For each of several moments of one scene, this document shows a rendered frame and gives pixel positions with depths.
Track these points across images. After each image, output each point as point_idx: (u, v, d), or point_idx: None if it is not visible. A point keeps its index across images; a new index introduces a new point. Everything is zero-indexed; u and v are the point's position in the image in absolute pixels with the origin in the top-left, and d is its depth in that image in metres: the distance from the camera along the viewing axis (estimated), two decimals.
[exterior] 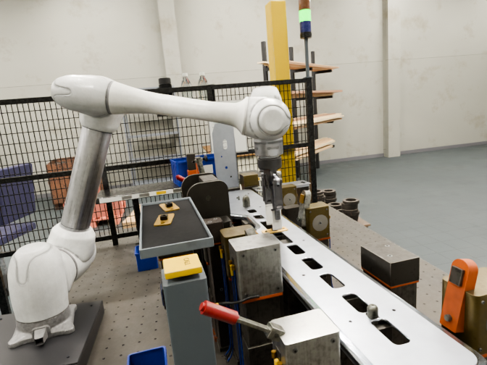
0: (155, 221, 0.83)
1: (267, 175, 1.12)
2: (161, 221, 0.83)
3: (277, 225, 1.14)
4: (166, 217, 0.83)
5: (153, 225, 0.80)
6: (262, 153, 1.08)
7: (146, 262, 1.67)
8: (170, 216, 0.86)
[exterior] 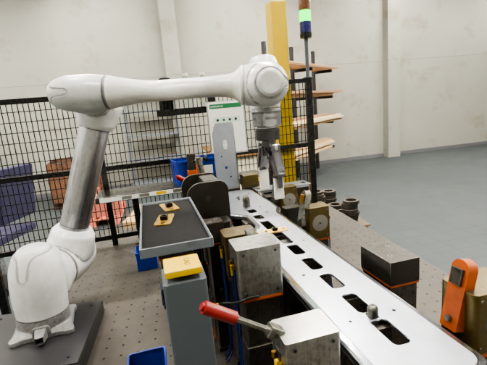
0: (155, 221, 0.83)
1: (264, 146, 1.10)
2: (161, 221, 0.83)
3: (280, 194, 1.08)
4: (166, 217, 0.83)
5: (153, 225, 0.80)
6: (260, 124, 1.07)
7: (146, 262, 1.67)
8: (170, 216, 0.86)
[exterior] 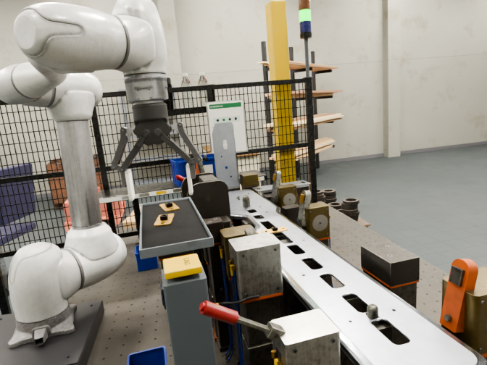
0: (155, 221, 0.83)
1: (156, 129, 0.78)
2: (161, 221, 0.83)
3: (192, 187, 0.83)
4: (166, 217, 0.83)
5: (153, 225, 0.80)
6: (160, 94, 0.76)
7: (146, 262, 1.67)
8: (170, 216, 0.86)
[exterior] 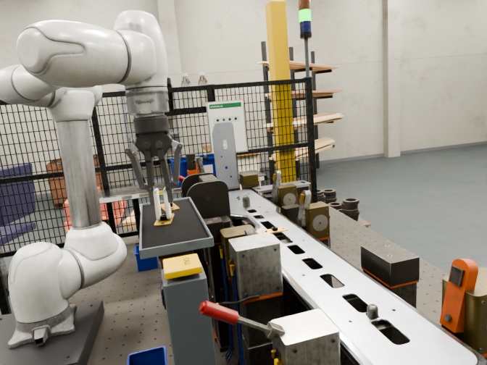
0: (155, 221, 0.83)
1: (159, 141, 0.79)
2: (161, 221, 0.83)
3: (169, 211, 0.84)
4: (166, 217, 0.83)
5: (153, 225, 0.80)
6: (161, 107, 0.76)
7: (146, 262, 1.67)
8: (170, 216, 0.86)
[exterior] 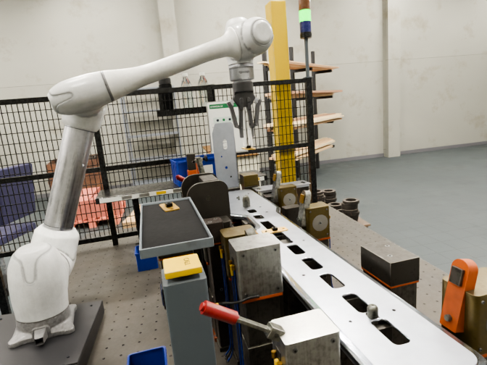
0: (243, 148, 1.32)
1: (248, 97, 1.29)
2: (247, 148, 1.33)
3: (251, 142, 1.34)
4: (250, 146, 1.33)
5: (246, 149, 1.30)
6: (252, 76, 1.27)
7: (146, 262, 1.67)
8: (250, 147, 1.36)
